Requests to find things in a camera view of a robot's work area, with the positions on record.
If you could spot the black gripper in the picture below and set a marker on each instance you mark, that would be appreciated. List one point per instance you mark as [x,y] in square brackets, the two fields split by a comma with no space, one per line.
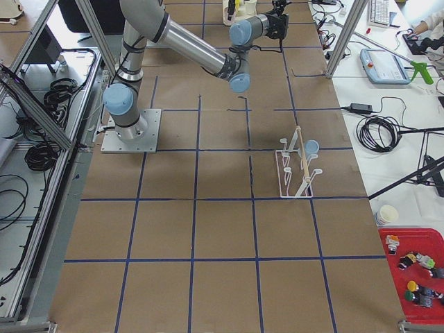
[272,21]
[278,4]

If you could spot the light blue plastic cup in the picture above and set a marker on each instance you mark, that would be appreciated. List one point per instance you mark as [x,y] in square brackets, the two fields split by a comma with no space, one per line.
[311,147]

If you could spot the pink plastic cup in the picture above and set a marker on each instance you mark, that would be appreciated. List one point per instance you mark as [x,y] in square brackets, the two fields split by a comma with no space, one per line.
[229,12]

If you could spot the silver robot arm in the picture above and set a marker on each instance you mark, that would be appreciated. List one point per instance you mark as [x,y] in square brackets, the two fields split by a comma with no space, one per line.
[148,21]

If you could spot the white plastic cup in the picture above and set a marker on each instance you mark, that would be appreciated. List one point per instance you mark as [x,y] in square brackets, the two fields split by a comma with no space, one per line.
[250,7]

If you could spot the white paper cup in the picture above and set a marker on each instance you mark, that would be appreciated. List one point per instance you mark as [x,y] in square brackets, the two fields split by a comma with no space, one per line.
[386,214]

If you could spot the cream plastic tray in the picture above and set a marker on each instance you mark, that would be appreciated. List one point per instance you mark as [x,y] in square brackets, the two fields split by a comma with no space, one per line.
[240,13]

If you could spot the white keyboard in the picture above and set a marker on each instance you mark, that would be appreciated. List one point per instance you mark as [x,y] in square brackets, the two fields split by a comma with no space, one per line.
[378,13]

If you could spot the black power adapter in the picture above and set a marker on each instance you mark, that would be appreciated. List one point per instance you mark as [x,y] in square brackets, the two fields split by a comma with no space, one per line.
[360,108]

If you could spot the blue teach pendant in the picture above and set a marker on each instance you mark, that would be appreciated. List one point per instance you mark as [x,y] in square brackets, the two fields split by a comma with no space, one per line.
[383,68]

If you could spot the person in white shirt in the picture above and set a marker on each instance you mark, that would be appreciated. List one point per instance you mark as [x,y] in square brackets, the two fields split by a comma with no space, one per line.
[428,38]

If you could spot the red parts tray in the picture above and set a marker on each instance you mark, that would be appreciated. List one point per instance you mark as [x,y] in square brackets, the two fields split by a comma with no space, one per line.
[415,258]

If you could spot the aluminium frame post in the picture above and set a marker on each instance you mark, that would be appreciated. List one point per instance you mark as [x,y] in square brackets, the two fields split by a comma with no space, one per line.
[351,22]

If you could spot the green handled reach tool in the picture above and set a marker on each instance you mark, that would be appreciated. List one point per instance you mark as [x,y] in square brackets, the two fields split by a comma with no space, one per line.
[418,67]

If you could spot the white wire cup rack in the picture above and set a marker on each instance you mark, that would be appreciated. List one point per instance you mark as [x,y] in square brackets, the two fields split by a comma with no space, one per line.
[294,173]

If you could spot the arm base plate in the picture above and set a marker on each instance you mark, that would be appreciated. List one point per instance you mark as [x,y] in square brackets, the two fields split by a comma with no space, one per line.
[137,139]

